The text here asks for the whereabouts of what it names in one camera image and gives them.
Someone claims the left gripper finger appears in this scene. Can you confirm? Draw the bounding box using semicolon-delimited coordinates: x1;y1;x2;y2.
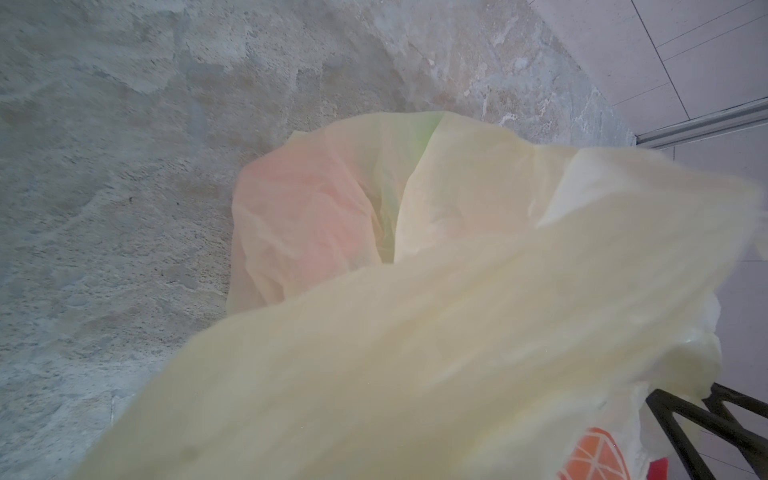
646;383;767;480

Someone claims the cream plastic shopping bag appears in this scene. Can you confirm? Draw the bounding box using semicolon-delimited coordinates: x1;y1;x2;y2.
75;112;765;479

